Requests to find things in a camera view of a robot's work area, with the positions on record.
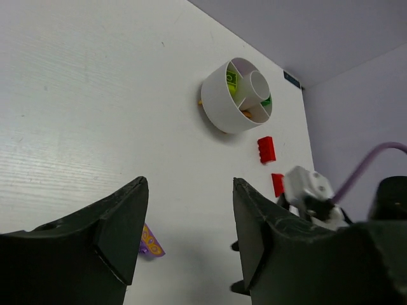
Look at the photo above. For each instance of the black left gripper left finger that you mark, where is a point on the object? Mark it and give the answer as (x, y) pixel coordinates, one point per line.
(87, 257)

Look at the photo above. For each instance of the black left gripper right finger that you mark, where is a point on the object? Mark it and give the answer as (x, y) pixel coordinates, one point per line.
(318, 263)

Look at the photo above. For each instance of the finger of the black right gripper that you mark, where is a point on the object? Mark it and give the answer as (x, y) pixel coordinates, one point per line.
(238, 287)

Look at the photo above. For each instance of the purple curved printed lego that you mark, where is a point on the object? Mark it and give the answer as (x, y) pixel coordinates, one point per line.
(149, 245)

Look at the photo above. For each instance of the red curved lego brick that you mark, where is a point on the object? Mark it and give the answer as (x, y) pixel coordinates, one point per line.
(278, 183)

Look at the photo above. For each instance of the dark green square lego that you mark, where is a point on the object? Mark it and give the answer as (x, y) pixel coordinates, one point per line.
(266, 102)

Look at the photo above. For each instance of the lime green sloped lego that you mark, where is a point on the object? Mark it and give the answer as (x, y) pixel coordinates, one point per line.
(231, 81)

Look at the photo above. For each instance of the purple lego assembly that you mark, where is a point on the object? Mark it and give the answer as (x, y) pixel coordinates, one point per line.
(243, 67)

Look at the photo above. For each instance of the red long lego brick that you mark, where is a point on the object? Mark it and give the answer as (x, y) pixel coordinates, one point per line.
(266, 150)

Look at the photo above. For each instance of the white round divided container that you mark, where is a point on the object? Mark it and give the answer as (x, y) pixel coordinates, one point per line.
(225, 111)

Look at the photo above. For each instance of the blue label sticker right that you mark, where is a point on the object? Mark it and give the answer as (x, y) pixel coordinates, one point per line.
(292, 80)

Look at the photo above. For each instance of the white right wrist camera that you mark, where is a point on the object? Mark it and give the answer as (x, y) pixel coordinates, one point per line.
(308, 195)

